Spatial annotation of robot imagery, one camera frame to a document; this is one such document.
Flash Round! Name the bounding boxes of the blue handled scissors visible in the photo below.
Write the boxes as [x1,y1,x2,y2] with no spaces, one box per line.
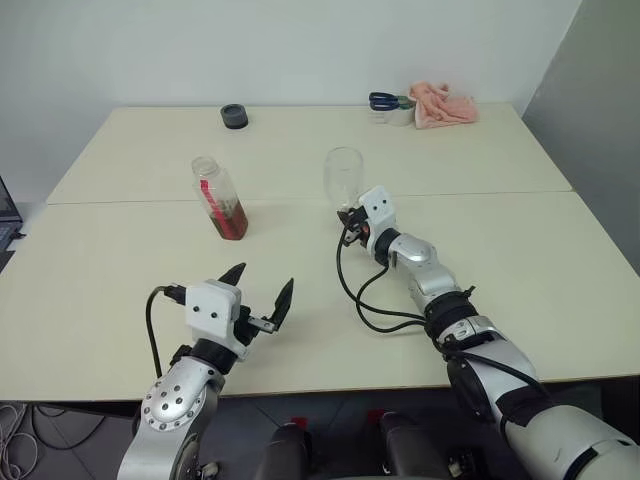
[368,91,409,111]

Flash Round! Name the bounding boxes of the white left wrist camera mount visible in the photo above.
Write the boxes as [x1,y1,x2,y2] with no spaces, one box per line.
[184,279,253,362]

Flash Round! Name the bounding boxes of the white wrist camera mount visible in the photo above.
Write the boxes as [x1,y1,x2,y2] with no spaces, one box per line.
[357,185,400,254]
[184,279,253,362]

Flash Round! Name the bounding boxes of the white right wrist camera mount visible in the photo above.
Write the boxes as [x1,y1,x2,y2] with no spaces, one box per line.
[357,185,400,254]

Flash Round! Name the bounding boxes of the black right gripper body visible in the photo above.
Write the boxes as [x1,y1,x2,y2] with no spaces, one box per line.
[348,206,371,249]

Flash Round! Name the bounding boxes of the clear plastic bottle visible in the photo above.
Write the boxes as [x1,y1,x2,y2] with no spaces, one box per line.
[323,146,365,214]

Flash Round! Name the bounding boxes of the dark rounded shape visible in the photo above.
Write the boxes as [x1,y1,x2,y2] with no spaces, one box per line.
[257,423,314,480]
[379,410,441,480]

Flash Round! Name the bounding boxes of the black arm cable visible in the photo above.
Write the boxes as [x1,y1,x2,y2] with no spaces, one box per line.
[337,227,549,399]
[145,284,189,379]

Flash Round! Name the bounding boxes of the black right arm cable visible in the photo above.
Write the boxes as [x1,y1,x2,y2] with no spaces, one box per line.
[337,227,549,399]

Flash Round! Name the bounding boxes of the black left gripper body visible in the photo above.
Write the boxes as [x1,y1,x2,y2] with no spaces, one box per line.
[234,305,277,346]

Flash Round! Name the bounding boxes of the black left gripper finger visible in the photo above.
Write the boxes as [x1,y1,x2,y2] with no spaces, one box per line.
[269,277,296,334]
[215,260,248,289]

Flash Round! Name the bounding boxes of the pink cloth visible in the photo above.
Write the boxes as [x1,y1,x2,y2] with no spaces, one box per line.
[408,81,481,130]

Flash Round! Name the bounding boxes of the white floor cable bundle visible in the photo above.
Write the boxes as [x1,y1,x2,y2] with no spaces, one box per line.
[0,402,39,480]

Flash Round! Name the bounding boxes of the dark grey round container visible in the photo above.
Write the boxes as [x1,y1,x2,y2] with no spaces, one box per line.
[219,103,250,131]

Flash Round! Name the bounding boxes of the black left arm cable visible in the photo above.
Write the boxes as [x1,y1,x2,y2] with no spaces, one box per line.
[145,284,189,379]

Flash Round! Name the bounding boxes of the clear bottle with red contents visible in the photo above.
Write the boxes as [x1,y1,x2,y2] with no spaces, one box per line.
[190,155,250,241]

